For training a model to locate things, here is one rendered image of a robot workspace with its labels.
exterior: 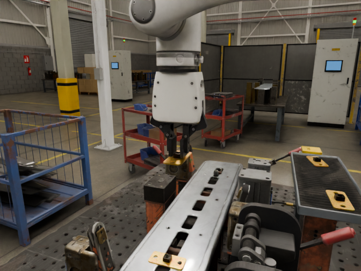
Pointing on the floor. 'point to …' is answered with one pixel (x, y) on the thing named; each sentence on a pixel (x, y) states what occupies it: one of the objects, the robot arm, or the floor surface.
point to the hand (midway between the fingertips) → (178, 145)
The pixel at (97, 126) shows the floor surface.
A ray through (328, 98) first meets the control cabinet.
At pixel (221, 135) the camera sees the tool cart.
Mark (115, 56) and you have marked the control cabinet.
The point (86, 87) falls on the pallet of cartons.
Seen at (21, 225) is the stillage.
